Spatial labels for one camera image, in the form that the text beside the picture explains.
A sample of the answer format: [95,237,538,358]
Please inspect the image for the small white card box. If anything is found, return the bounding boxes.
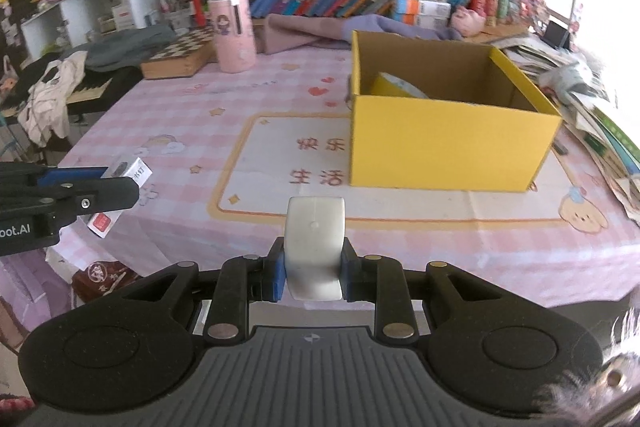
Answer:
[82,154,152,239]

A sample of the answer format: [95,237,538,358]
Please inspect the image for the wooden chess box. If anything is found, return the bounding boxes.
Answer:
[141,28,216,80]

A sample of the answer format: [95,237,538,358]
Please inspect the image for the cream shirt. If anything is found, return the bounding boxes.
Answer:
[17,51,87,148]

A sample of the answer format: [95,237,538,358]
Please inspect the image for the pink purple cloth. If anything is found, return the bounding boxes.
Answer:
[254,14,462,54]

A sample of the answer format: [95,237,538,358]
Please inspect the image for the black phone stand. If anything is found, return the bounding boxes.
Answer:
[540,20,570,50]

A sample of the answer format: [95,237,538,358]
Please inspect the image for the pink cartoon humidifier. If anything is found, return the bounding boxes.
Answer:
[208,0,257,74]

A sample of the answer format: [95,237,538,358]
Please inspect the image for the grey garment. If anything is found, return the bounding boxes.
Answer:
[61,24,178,72]

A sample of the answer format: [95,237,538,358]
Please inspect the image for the yellow tape roll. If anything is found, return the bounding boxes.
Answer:
[370,72,428,100]

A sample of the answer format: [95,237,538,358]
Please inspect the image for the pink checkered table mat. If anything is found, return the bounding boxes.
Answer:
[44,41,640,308]

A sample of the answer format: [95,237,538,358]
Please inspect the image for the pile of papers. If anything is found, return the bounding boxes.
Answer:
[475,26,639,222]

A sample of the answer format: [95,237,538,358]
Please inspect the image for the white computer mouse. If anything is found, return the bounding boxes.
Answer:
[283,196,345,303]

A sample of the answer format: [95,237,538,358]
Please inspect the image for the orange white carton box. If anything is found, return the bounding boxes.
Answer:
[392,0,451,30]

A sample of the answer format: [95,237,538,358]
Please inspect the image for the yellow cardboard box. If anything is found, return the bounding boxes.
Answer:
[350,31,562,192]

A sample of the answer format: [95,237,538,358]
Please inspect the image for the pink pig figurine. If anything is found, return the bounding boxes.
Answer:
[449,6,486,38]

